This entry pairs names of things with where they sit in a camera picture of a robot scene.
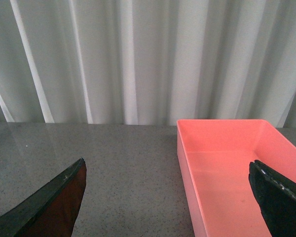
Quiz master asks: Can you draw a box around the pink plastic box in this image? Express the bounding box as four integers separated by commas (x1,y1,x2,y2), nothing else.
177,119,296,237

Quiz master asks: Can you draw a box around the white pleated curtain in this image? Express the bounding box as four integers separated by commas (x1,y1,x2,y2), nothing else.
0,0,296,127

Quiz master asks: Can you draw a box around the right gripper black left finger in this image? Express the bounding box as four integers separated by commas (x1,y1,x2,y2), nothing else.
0,158,87,237

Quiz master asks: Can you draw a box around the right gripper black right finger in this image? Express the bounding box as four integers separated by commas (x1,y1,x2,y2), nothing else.
249,160,296,237

